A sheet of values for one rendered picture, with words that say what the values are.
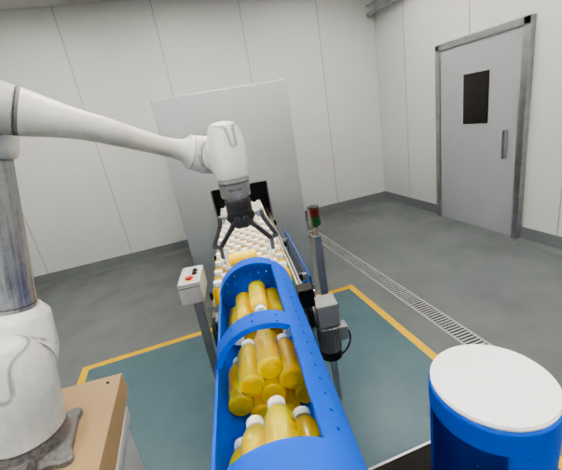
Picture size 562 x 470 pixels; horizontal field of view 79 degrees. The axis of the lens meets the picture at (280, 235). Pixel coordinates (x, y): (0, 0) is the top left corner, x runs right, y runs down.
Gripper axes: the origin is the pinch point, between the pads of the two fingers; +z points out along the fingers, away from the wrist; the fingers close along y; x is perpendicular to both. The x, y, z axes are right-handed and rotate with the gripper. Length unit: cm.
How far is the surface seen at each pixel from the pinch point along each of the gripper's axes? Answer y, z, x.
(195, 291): -27, 26, 41
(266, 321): 1.3, 8.3, -22.3
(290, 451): 1, 8, -60
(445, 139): 275, 22, 331
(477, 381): 49, 28, -38
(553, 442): 56, 34, -52
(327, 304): 31, 46, 40
